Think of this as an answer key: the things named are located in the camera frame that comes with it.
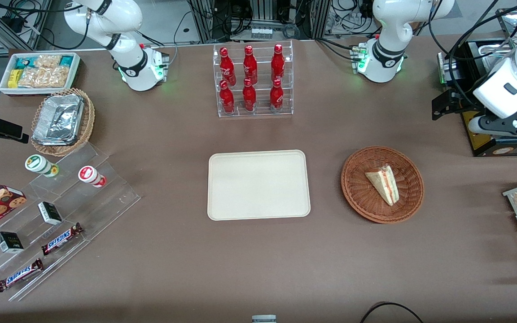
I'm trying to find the Snickers chocolate bar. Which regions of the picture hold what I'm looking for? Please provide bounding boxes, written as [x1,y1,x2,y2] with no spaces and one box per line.
[0,258,44,293]
[41,223,84,256]

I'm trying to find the light tan wicker basket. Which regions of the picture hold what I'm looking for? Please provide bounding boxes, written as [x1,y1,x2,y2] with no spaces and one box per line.
[31,88,96,157]

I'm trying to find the white rectangular snack bin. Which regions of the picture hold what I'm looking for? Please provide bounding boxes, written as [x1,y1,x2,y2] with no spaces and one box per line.
[0,52,81,96]

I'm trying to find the large clear cracker bag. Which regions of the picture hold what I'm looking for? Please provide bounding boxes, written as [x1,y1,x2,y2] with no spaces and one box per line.
[18,66,70,89]

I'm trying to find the green lid yogurt cup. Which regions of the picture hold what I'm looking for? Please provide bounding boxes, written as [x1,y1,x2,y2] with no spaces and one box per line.
[25,154,60,178]

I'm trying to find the stack of foil containers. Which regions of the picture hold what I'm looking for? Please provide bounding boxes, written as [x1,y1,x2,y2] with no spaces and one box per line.
[32,94,84,146]

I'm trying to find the clear acrylic stepped display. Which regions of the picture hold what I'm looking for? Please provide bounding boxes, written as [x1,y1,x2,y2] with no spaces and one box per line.
[0,142,142,302]

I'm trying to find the aluminium extrusion frame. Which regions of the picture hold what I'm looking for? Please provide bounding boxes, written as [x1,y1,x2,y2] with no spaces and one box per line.
[187,0,336,44]

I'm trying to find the clear acrylic bottle rack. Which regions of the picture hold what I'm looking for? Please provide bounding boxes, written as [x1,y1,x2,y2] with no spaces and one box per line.
[212,40,294,118]

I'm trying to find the small black carton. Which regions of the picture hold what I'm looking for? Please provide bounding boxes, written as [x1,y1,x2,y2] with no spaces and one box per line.
[0,231,25,254]
[37,201,63,226]

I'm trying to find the black metal appliance box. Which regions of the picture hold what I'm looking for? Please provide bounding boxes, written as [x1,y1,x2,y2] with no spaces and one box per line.
[437,39,517,157]

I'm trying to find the black cable loop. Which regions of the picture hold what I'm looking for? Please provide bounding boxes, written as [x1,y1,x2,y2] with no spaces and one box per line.
[359,302,425,323]

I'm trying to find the red lid yogurt cup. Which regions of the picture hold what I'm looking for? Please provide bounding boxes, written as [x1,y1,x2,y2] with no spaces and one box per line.
[78,166,107,188]

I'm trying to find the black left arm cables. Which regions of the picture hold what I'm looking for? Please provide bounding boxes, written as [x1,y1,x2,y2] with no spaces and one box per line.
[428,0,517,108]

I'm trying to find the brown round wicker basket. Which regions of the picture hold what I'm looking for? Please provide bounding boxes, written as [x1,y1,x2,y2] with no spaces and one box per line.
[341,146,425,224]

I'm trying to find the beige plastic serving tray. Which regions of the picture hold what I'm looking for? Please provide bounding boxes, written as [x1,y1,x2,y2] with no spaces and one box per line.
[207,150,311,222]

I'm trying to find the red cola bottle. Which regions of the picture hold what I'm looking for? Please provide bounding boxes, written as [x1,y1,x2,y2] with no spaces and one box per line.
[219,80,236,114]
[271,44,286,82]
[269,78,285,113]
[243,45,259,85]
[242,78,258,113]
[219,47,237,87]

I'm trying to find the small clear cracker bag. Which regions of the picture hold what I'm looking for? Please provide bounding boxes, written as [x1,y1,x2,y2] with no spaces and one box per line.
[33,54,63,69]

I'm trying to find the triangular wrapped sandwich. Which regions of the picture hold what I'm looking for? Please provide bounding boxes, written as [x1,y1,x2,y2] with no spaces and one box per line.
[365,165,401,207]

